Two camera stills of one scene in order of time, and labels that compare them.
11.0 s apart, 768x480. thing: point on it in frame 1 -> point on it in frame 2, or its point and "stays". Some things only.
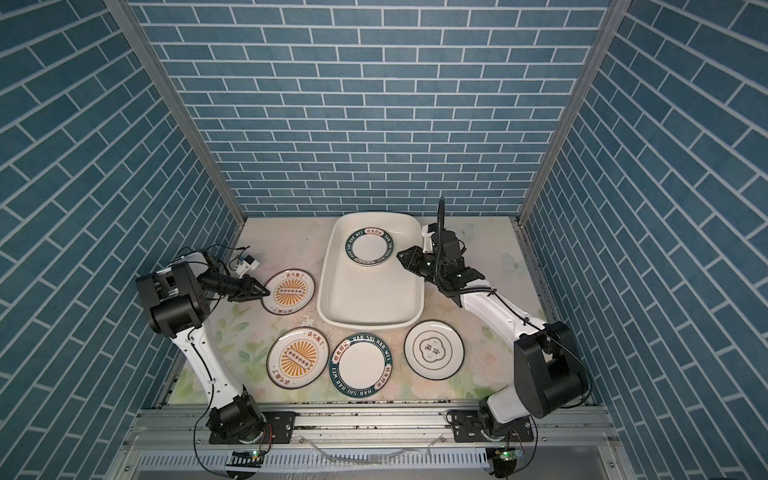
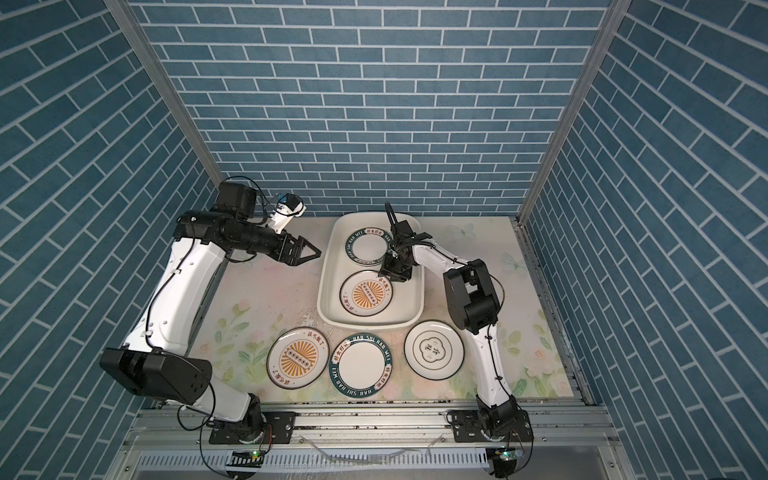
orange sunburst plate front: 297,357 stays
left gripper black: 244,290 -> 292,258
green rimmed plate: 360,365 stays
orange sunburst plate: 290,291 -> 365,294
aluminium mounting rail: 187,428 stays
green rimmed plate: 369,246 stays
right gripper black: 412,263 -> 386,270
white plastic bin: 361,282 stays
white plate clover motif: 434,349 stays
